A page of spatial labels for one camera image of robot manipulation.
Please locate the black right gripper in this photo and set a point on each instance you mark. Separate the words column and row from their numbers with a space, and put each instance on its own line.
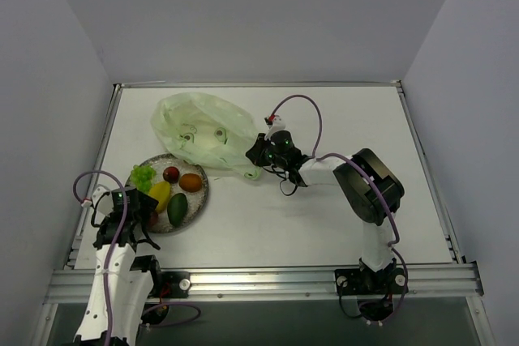
column 256, row 152

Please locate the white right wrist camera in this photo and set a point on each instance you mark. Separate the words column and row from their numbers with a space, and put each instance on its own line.
column 275, row 123

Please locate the green fake grapes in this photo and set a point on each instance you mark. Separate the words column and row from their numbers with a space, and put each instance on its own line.
column 141, row 177

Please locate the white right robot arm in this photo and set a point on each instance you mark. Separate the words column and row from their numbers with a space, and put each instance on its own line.
column 371, row 189

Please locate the red fake apple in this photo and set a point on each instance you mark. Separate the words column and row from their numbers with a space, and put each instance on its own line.
column 153, row 219

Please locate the aluminium table frame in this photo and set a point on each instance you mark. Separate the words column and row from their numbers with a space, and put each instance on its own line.
column 436, row 270

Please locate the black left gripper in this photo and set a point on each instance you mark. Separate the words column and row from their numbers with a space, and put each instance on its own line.
column 143, row 208

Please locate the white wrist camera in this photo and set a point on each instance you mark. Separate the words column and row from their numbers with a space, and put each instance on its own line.
column 275, row 123
column 95, row 197

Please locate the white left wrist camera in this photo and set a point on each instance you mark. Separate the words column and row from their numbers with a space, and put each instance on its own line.
column 95, row 197

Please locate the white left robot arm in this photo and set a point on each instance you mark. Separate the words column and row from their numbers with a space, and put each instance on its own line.
column 122, row 280

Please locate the dark red fake fruit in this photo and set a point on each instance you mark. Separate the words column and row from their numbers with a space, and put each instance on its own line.
column 171, row 174

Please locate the pale green plastic bag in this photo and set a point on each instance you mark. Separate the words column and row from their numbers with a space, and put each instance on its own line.
column 207, row 130

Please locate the dark green fake avocado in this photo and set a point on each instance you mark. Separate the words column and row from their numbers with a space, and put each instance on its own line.
column 177, row 209

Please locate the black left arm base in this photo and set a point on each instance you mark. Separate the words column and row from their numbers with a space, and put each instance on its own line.
column 173, row 285

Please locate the speckled round plate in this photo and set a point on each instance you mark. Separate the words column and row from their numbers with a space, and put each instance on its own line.
column 196, row 201

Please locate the orange fake fruit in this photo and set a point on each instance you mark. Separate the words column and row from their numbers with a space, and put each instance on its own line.
column 190, row 182

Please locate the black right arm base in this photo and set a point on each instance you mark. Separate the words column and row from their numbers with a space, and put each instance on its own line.
column 379, row 294

